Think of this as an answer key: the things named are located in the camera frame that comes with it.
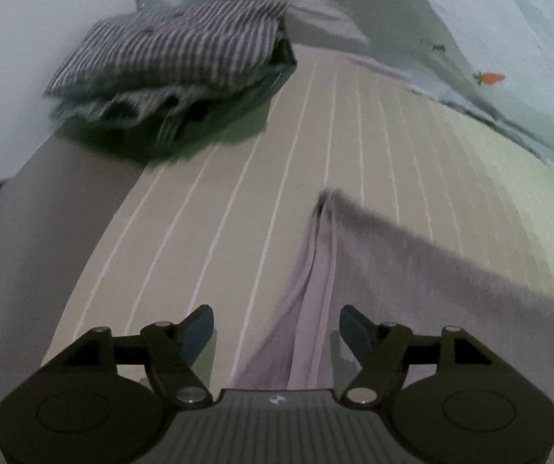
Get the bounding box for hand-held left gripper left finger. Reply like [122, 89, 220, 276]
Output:
[52, 304, 216, 407]

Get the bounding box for carrot print light blue sheet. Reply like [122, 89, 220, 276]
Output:
[129, 0, 554, 179]

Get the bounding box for green checked mat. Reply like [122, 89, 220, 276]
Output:
[40, 48, 554, 392]

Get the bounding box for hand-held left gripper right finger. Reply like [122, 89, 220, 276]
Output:
[339, 304, 495, 407]

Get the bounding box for grey garment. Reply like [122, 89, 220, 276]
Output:
[233, 188, 554, 397]

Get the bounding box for dark green folded garment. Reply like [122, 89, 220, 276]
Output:
[127, 39, 298, 155]

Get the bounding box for striped folded garment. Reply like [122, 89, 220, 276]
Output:
[45, 0, 292, 148]

